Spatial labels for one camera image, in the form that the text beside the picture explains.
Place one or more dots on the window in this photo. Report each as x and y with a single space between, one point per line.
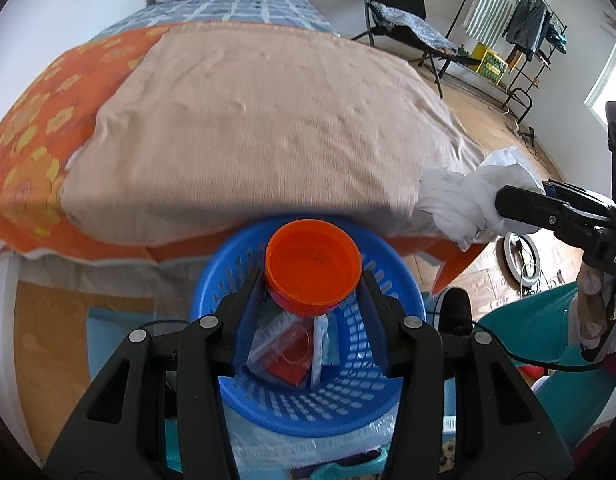
608 90

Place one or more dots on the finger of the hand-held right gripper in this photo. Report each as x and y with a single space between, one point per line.
533 212
578 197

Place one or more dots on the dark jacket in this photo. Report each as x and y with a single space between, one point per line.
528 20

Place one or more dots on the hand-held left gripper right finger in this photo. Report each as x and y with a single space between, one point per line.
373 310

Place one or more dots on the teal garment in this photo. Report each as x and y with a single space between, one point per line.
559 40

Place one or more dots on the green striped towel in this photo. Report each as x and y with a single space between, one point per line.
490 7

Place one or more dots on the blue plastic basket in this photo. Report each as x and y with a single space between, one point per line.
308 400

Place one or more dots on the patterned cloth on chair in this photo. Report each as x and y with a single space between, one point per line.
413 25

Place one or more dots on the person's teal trouser leg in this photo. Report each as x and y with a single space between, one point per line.
578 410

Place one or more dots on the beige blanket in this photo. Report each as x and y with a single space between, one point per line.
238 135

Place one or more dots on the orange plastic cup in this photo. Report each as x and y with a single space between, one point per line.
313 260

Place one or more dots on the red and white carton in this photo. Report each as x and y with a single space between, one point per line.
288 372

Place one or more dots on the orange floral bed sheet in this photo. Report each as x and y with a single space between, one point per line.
38 125

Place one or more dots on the black rounded object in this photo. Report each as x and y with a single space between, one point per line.
455 310

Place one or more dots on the black clothes drying rack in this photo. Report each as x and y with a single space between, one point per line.
519 95

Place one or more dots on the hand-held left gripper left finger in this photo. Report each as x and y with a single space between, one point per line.
253 310

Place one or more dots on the blue plaid bed sheet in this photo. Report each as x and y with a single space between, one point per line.
228 7

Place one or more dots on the yellow crate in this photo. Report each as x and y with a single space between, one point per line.
488 57

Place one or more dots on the person's right hand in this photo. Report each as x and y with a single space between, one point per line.
590 310

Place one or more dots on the white paper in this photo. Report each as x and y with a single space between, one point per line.
458 200

